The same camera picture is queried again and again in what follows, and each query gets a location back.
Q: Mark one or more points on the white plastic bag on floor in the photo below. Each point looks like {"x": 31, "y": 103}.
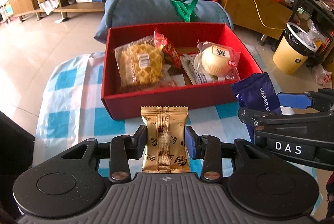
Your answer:
{"x": 322, "y": 76}

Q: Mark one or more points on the gold biscuit packet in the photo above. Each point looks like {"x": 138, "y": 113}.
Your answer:
{"x": 165, "y": 151}

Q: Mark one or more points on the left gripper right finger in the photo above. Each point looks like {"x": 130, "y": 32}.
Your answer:
{"x": 208, "y": 149}

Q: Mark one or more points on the yellow trash bin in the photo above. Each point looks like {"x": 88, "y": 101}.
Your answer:
{"x": 294, "y": 49}

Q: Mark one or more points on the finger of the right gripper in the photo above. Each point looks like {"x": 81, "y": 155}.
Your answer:
{"x": 259, "y": 120}
{"x": 321, "y": 101}

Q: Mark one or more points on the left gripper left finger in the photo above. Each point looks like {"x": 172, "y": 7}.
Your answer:
{"x": 122, "y": 149}

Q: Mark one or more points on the white Kapro snack packet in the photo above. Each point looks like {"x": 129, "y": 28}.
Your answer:
{"x": 196, "y": 73}

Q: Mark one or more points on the round steamed cake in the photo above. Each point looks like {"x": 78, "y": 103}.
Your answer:
{"x": 219, "y": 60}

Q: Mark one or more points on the blue rolled blanket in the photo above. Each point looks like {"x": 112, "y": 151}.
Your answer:
{"x": 118, "y": 13}

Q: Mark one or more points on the red cardboard box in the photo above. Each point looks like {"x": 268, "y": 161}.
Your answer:
{"x": 126, "y": 102}

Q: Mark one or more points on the purple wafer biscuit packet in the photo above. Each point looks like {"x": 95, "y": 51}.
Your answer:
{"x": 257, "y": 92}

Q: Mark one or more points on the blue white checkered tablecloth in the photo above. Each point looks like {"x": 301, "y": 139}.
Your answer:
{"x": 72, "y": 111}

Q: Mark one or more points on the yellow waffle snack bag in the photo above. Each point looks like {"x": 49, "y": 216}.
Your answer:
{"x": 141, "y": 66}

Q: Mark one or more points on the red yellow snack packet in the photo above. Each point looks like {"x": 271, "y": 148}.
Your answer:
{"x": 167, "y": 48}

